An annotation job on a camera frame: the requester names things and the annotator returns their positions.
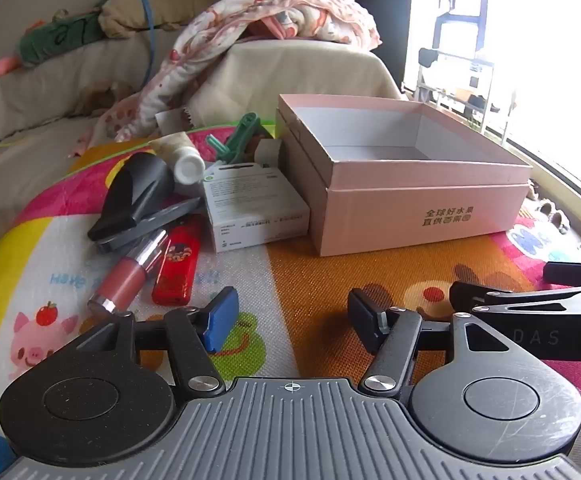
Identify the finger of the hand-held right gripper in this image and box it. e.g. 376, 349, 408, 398
449, 281, 581, 319
543, 261, 581, 285

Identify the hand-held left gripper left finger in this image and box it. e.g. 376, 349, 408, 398
73, 286, 241, 397

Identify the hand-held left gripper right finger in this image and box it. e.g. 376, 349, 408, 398
347, 287, 516, 403

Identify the red lighter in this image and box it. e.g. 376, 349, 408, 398
151, 215, 204, 306

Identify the pink lip gloss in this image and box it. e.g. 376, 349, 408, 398
88, 229, 168, 313

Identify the pink cardboard box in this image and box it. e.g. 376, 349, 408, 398
275, 93, 533, 257

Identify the grey comb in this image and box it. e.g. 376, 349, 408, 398
95, 196, 205, 253

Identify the small white product box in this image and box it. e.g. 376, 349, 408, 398
201, 160, 311, 253

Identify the black hair dryer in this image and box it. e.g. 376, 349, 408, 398
88, 152, 176, 242

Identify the white cream tube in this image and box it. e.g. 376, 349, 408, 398
149, 131, 206, 186

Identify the mint green hand fan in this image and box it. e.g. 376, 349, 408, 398
205, 114, 276, 163

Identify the colourful cartoon play mat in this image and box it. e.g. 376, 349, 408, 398
0, 125, 581, 480

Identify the metal rack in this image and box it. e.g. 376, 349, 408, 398
415, 47, 496, 131

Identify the beige sofa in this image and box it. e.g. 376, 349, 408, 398
0, 0, 406, 266

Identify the pink printed blanket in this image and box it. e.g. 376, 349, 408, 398
68, 0, 381, 156

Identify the beige pillow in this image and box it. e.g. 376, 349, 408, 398
98, 0, 231, 36

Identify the green plush toy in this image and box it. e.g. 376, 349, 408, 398
0, 0, 114, 80

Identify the blue strap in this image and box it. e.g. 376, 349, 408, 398
138, 0, 157, 86

